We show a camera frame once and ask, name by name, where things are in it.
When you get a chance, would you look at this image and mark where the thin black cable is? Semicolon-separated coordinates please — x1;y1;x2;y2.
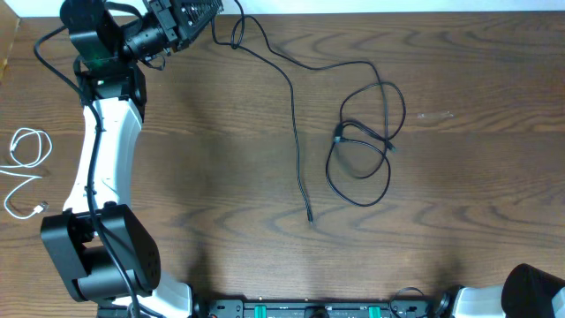
209;0;407;154

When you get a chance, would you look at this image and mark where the thick black usb cable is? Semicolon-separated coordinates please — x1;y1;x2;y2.
325;121;393;208

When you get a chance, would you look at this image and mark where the black cable barrel plug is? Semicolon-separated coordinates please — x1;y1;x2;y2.
211;0;313;225

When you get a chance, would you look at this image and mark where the white usb cable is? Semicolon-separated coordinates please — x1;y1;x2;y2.
0;127;54;220

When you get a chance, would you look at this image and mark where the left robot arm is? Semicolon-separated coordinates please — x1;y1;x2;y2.
41;0;222;317

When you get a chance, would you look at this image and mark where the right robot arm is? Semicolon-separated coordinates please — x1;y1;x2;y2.
433;263;564;318

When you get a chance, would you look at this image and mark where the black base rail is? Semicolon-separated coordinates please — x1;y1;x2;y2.
189;298;445;318

